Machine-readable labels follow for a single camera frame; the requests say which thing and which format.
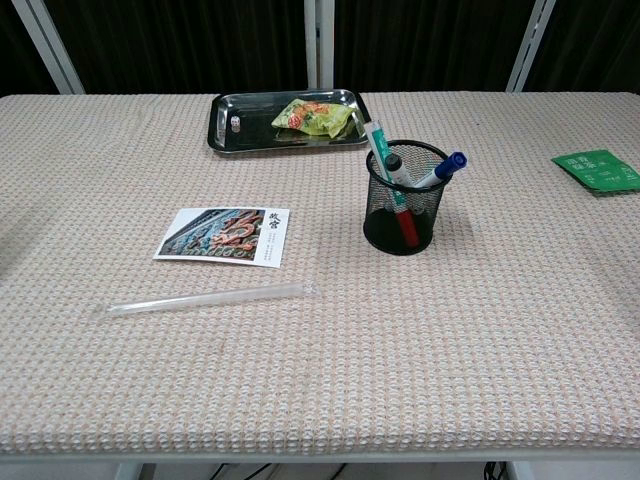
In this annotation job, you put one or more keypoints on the beige woven tablecloth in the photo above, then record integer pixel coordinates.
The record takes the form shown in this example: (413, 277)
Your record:
(320, 350)

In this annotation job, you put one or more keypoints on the green yellow snack packet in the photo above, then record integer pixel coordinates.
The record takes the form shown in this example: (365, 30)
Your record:
(310, 118)

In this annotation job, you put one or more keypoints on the white slotted frame post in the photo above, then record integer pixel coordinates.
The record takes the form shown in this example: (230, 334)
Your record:
(530, 45)

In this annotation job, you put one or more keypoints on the postcard with dragon picture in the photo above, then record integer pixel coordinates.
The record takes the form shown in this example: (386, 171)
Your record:
(225, 234)

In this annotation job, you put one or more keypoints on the white marker with green label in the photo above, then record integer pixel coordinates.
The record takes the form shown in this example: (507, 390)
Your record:
(378, 145)

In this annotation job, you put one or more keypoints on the black mesh pen holder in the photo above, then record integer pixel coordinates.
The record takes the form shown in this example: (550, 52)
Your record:
(390, 220)

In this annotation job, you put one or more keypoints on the white marker with blue cap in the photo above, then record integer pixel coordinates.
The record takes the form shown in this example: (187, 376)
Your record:
(442, 171)

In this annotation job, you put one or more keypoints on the green tea packet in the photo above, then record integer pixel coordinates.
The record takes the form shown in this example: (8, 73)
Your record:
(597, 171)

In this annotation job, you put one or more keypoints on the small sticker on tray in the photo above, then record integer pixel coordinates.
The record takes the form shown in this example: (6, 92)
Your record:
(235, 122)

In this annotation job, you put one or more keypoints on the clear wrapped drinking straw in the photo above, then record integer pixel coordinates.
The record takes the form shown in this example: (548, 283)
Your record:
(210, 299)

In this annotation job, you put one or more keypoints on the white metal frame post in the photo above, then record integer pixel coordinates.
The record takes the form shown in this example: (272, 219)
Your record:
(50, 45)
(319, 45)

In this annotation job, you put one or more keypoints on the stainless steel tray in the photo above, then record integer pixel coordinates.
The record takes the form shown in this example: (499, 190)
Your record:
(250, 122)

